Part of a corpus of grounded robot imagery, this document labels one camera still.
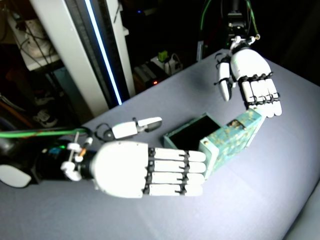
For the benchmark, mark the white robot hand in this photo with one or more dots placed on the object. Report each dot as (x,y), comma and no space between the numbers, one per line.
(120,167)
(250,65)

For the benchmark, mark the teal floral lidded box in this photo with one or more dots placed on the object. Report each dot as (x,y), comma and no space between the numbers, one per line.
(230,140)

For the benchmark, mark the white power strip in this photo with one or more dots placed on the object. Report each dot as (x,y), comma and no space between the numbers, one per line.
(166,62)

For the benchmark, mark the black device with red light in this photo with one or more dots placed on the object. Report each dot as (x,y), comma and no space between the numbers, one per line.
(150,77)

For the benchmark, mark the grey table cloth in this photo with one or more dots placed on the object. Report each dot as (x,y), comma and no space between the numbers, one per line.
(225,200)

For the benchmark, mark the white column with blue light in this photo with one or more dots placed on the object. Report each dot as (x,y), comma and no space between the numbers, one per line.
(75,50)

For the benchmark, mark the white cluttered shelf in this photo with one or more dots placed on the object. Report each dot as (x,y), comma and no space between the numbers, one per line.
(35,45)

